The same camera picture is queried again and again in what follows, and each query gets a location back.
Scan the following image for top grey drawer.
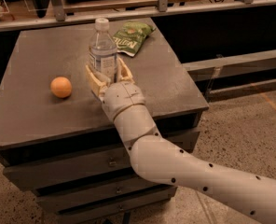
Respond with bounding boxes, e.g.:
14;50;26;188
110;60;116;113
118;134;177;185
3;127;201;192

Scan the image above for clear plastic water bottle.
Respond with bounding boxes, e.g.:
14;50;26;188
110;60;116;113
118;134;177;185
89;18;117;83

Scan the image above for orange fruit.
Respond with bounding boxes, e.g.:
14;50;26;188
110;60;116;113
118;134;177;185
50;77;72;98

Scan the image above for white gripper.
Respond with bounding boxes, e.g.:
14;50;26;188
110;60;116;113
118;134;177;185
85;57;145;121

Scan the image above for grey drawer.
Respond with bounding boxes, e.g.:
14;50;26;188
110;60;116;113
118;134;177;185
3;127;201;192
58;185;176;224
34;168;186;213

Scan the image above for middle grey drawer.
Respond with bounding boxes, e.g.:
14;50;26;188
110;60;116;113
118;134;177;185
34;168;186;213

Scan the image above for bottom grey drawer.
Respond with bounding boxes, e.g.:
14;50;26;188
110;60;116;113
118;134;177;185
58;185;176;224

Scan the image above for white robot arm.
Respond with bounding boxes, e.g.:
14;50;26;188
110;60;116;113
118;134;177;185
85;59;276;224

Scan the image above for green chip bag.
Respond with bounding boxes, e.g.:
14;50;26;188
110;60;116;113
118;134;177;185
113;21;156;57

